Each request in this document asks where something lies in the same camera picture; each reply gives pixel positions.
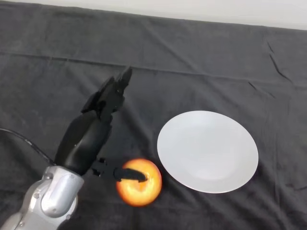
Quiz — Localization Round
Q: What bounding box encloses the black cloth table cover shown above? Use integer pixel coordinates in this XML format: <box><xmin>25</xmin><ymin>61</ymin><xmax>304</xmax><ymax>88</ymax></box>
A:
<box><xmin>0</xmin><ymin>1</ymin><xmax>307</xmax><ymax>230</ymax></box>

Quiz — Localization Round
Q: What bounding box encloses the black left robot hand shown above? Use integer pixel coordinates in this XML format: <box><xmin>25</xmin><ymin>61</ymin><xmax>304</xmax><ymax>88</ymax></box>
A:
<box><xmin>54</xmin><ymin>66</ymin><xmax>149</xmax><ymax>183</ymax></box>

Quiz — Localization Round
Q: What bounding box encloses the red yellow apple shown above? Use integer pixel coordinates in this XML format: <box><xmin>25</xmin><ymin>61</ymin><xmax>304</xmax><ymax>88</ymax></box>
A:
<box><xmin>116</xmin><ymin>158</ymin><xmax>163</xmax><ymax>207</ymax></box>

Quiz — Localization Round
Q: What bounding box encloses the round white plate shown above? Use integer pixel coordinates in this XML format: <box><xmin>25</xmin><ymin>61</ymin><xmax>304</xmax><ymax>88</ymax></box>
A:
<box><xmin>157</xmin><ymin>110</ymin><xmax>260</xmax><ymax>194</ymax></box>

